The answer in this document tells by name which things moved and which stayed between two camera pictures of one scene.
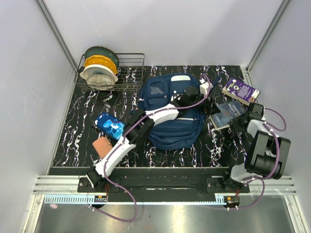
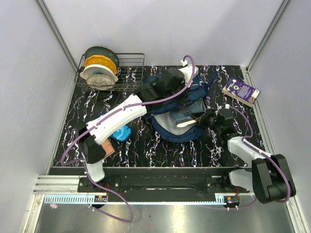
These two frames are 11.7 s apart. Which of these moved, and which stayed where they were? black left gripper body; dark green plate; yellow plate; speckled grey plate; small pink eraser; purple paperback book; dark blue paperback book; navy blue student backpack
Moved: dark blue paperback book; black left gripper body; navy blue student backpack
Stayed: purple paperback book; dark green plate; speckled grey plate; yellow plate; small pink eraser
